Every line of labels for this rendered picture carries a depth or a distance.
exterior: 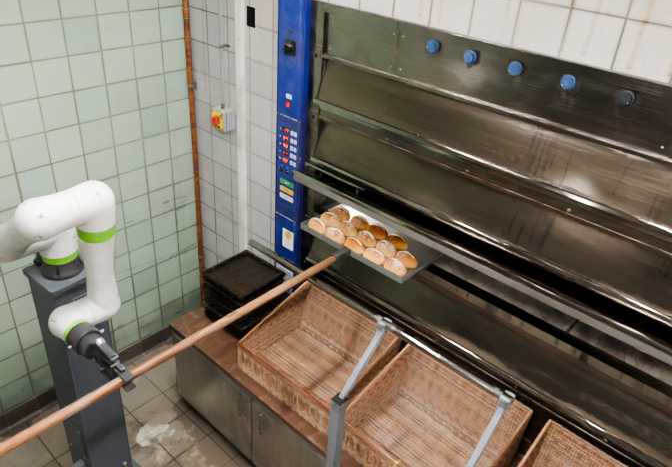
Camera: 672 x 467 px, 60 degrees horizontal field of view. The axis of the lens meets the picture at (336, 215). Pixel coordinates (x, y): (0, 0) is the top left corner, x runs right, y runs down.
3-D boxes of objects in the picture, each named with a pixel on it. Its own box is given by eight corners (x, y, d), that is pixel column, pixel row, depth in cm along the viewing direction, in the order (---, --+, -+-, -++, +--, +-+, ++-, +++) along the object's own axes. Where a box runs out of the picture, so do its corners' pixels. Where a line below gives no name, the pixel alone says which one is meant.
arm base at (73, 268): (17, 257, 221) (14, 243, 218) (55, 241, 231) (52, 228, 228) (54, 286, 207) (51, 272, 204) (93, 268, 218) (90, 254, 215)
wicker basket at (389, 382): (406, 380, 263) (414, 333, 249) (520, 458, 231) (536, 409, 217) (332, 443, 232) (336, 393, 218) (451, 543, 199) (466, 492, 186)
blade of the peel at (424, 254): (401, 283, 225) (402, 277, 224) (300, 228, 256) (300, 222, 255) (451, 248, 249) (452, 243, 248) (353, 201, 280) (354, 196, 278)
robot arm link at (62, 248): (27, 257, 211) (16, 211, 201) (69, 241, 221) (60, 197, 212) (43, 273, 204) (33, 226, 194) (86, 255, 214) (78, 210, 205)
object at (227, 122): (222, 123, 294) (222, 104, 289) (235, 129, 288) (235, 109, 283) (210, 126, 289) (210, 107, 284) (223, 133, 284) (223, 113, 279)
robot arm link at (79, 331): (65, 353, 186) (61, 331, 182) (100, 336, 194) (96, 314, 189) (75, 363, 183) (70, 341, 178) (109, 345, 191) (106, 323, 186)
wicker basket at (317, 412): (309, 318, 296) (311, 273, 282) (399, 376, 265) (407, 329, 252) (235, 367, 263) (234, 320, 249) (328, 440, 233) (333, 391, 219)
